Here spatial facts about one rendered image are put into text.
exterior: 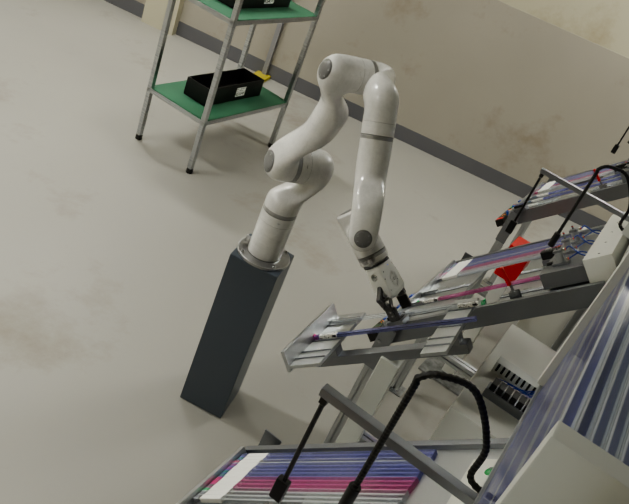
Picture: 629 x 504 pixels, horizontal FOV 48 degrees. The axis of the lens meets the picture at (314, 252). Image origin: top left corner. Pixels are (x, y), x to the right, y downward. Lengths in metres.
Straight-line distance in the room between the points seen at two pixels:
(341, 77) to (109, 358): 1.51
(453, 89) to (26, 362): 4.09
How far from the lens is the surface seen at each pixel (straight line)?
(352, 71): 2.01
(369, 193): 1.86
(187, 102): 4.33
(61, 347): 2.94
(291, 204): 2.30
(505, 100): 5.88
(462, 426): 2.39
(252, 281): 2.43
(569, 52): 5.80
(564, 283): 2.13
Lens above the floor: 2.01
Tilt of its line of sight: 30 degrees down
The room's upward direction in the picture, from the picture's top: 23 degrees clockwise
